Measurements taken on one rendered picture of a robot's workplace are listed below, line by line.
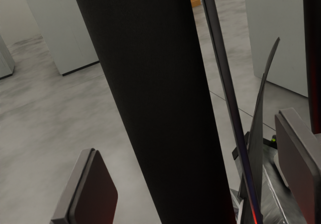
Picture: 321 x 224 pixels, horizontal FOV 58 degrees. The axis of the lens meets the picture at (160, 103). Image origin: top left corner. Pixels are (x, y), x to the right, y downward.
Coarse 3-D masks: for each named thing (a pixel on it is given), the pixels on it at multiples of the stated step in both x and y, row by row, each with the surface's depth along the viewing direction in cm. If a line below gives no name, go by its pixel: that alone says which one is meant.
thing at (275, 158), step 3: (276, 156) 62; (276, 159) 61; (276, 162) 61; (276, 165) 61; (279, 168) 59; (279, 171) 59; (282, 174) 58; (282, 177) 58; (285, 180) 56; (285, 183) 56; (288, 186) 55
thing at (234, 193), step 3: (231, 189) 65; (231, 192) 64; (234, 192) 64; (237, 192) 65; (231, 195) 63; (234, 195) 62; (234, 198) 62; (237, 198) 62; (237, 201) 60; (240, 201) 61; (237, 204) 60; (237, 213) 58; (237, 216) 58
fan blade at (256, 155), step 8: (272, 48) 41; (272, 56) 39; (264, 72) 46; (264, 80) 38; (264, 88) 45; (256, 104) 39; (256, 112) 38; (256, 120) 39; (256, 128) 41; (256, 136) 42; (248, 144) 37; (256, 144) 43; (248, 152) 38; (256, 152) 44; (256, 160) 44; (256, 168) 44; (256, 176) 44; (240, 184) 37; (256, 184) 44; (240, 192) 37; (240, 200) 38
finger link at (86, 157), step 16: (80, 160) 12; (96, 160) 13; (80, 176) 11; (96, 176) 12; (64, 192) 11; (80, 192) 11; (96, 192) 12; (112, 192) 14; (64, 208) 10; (80, 208) 10; (96, 208) 12; (112, 208) 13
